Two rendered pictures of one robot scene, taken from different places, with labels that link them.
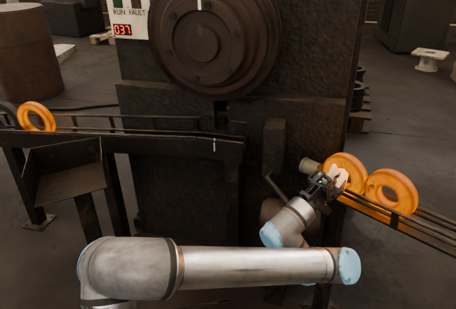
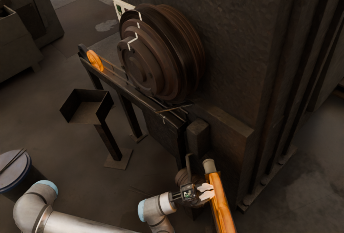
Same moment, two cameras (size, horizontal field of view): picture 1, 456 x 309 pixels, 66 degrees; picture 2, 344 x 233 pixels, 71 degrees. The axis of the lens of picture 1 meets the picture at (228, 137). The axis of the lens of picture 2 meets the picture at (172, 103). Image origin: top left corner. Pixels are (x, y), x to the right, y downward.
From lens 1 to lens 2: 0.86 m
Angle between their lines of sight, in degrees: 34
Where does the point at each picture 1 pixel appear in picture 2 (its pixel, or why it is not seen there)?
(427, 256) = not seen: outside the picture
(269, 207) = (180, 176)
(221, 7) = (139, 55)
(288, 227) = (149, 211)
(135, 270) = (18, 222)
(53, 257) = not seen: hidden behind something
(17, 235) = not seen: hidden behind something
